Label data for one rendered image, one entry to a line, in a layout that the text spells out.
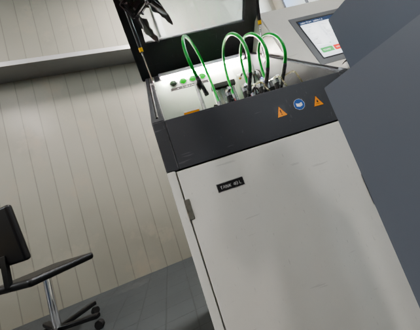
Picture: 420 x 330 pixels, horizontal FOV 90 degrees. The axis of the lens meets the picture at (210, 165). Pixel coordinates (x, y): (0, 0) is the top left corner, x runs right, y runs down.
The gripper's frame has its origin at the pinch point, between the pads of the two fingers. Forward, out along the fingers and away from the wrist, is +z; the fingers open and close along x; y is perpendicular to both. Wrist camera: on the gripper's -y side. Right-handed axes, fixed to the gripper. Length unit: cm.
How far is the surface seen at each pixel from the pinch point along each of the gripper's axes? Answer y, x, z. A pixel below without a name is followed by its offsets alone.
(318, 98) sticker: 21, 27, 49
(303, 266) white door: 61, -3, 69
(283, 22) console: -47, 41, 39
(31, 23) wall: -258, -183, -152
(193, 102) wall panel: -29.1, -21.5, 32.4
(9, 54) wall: -216, -217, -141
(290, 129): 30, 15, 47
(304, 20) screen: -48, 49, 46
